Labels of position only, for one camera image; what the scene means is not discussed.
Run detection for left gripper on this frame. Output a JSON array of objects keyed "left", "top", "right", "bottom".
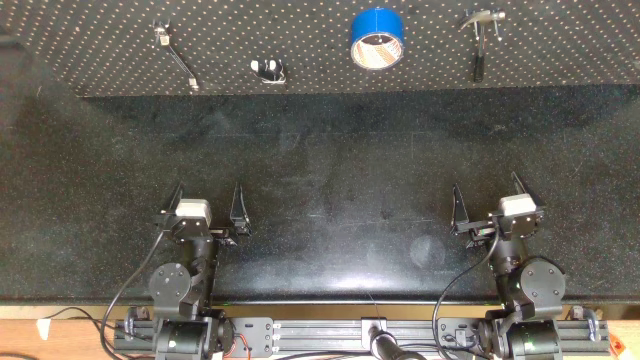
[{"left": 158, "top": 182, "right": 252, "bottom": 246}]

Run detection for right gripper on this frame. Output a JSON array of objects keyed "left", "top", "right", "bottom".
[{"left": 449, "top": 171, "right": 545, "bottom": 249}]

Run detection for hammer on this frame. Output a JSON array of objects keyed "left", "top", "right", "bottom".
[{"left": 458, "top": 8, "right": 507, "bottom": 84}]

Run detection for black and white pliers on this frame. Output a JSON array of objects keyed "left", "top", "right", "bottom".
[{"left": 248, "top": 57, "right": 288, "bottom": 85}]

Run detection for roll of blue tape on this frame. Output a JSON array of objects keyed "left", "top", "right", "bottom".
[{"left": 349, "top": 7, "right": 406, "bottom": 71}]

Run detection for black pegboard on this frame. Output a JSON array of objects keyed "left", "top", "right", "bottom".
[{"left": 0, "top": 0, "right": 640, "bottom": 99}]

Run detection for wrench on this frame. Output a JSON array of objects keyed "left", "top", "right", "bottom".
[{"left": 154, "top": 27, "right": 200, "bottom": 92}]

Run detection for small orange object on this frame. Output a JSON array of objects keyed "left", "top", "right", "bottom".
[{"left": 608, "top": 333, "right": 629, "bottom": 359}]

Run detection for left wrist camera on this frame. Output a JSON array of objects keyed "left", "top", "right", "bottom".
[{"left": 174, "top": 198, "right": 213, "bottom": 225}]

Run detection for black cable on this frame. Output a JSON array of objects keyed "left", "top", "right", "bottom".
[
  {"left": 98, "top": 230, "right": 166, "bottom": 360},
  {"left": 432, "top": 232, "right": 501, "bottom": 359}
]

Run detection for thin black wire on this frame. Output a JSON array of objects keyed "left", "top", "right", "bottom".
[{"left": 42, "top": 305, "right": 151, "bottom": 344}]

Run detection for mounting rail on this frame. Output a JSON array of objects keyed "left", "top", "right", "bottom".
[{"left": 113, "top": 305, "right": 611, "bottom": 360}]

